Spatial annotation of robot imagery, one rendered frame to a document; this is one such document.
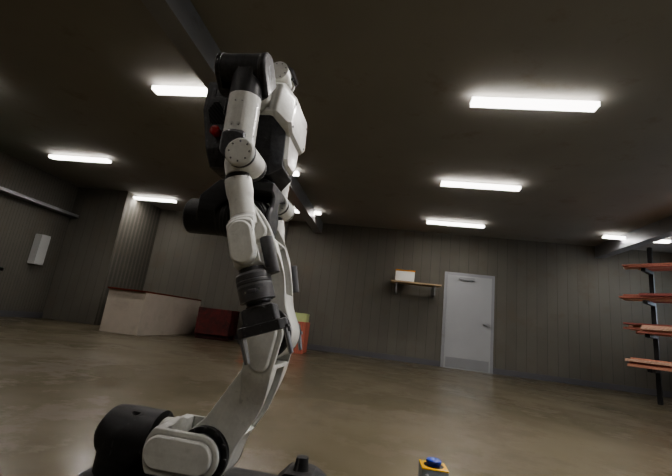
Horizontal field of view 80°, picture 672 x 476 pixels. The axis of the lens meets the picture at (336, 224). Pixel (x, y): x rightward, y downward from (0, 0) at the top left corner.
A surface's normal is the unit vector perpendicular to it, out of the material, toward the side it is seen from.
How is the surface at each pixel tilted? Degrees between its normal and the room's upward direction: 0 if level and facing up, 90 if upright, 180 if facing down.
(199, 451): 90
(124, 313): 90
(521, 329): 90
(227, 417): 90
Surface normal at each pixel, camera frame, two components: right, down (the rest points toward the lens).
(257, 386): -0.16, 0.18
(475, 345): -0.12, -0.25
